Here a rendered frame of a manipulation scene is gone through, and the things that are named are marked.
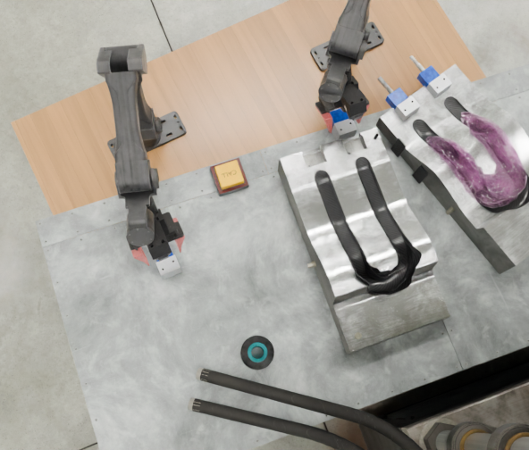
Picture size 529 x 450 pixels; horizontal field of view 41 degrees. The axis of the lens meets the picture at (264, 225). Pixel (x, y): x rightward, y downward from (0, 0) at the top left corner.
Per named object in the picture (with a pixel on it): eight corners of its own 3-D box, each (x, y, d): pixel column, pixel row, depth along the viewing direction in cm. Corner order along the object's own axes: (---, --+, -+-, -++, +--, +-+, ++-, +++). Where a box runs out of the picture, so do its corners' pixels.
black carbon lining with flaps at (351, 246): (309, 175, 176) (313, 162, 167) (369, 156, 178) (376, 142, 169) (360, 306, 168) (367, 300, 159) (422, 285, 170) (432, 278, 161)
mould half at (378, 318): (277, 170, 183) (280, 152, 170) (370, 140, 186) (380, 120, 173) (347, 354, 172) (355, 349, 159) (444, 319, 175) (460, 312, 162)
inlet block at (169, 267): (144, 233, 178) (140, 228, 173) (162, 225, 179) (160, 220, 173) (163, 279, 175) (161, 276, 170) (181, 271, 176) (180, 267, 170)
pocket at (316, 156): (299, 156, 179) (300, 151, 175) (319, 150, 180) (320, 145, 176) (306, 172, 178) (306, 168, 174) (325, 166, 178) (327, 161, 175)
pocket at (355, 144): (339, 144, 180) (340, 138, 177) (358, 137, 181) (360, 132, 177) (345, 160, 179) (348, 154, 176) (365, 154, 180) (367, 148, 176)
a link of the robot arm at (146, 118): (157, 144, 174) (138, 62, 145) (130, 146, 174) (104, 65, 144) (155, 122, 177) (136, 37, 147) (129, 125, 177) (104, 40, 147)
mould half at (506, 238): (375, 125, 188) (383, 108, 177) (449, 73, 192) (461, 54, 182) (499, 274, 178) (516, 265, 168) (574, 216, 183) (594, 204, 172)
